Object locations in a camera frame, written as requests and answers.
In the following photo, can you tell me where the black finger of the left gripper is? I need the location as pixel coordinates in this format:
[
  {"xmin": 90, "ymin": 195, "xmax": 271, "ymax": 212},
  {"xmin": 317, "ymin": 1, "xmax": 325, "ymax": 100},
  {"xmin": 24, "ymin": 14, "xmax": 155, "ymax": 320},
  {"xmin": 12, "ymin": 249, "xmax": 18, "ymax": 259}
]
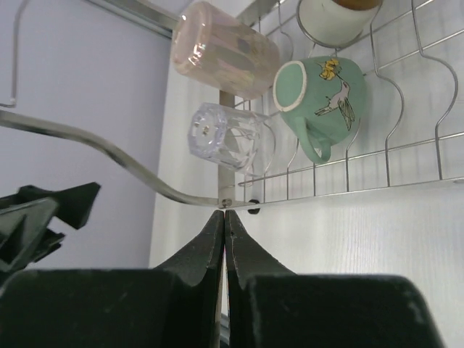
[{"xmin": 1, "ymin": 182, "xmax": 101, "ymax": 273}]

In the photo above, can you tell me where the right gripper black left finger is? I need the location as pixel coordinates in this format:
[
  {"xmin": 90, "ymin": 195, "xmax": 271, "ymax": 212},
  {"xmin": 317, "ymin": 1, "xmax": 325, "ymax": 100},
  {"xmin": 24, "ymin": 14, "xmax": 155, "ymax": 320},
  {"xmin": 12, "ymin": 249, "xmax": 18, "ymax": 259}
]
[{"xmin": 1, "ymin": 210, "xmax": 224, "ymax": 347}]

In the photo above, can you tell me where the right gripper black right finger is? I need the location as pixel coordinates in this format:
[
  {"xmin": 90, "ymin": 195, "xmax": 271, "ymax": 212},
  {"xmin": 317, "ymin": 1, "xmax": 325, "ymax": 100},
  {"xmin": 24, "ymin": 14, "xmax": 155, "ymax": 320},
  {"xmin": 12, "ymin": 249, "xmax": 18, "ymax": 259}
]
[{"xmin": 224, "ymin": 210, "xmax": 444, "ymax": 347}]

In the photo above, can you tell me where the clear glass cup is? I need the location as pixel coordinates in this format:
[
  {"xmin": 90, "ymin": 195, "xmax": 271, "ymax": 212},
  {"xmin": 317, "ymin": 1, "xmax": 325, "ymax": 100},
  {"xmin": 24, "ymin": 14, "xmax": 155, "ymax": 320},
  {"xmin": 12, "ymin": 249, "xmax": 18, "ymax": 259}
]
[{"xmin": 187, "ymin": 103, "xmax": 276, "ymax": 178}]

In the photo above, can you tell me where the teal cup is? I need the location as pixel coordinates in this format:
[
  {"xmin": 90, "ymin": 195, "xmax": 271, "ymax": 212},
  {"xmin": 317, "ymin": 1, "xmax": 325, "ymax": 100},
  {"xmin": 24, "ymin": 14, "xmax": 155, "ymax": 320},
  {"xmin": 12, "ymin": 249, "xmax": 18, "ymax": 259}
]
[{"xmin": 273, "ymin": 56, "xmax": 367, "ymax": 164}]

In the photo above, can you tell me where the steel two-tier dish rack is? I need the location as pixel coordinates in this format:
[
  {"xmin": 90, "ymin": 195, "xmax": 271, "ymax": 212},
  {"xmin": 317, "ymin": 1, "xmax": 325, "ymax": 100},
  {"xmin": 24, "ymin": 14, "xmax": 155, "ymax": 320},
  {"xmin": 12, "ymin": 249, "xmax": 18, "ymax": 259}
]
[{"xmin": 1, "ymin": 1, "xmax": 463, "ymax": 208}]

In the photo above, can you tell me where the pink translucent tumbler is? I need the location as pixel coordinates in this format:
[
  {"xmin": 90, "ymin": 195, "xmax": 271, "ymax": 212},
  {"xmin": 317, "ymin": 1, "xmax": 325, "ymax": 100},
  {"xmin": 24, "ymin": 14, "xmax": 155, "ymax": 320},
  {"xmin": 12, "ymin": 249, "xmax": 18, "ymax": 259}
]
[{"xmin": 170, "ymin": 1, "xmax": 281, "ymax": 100}]

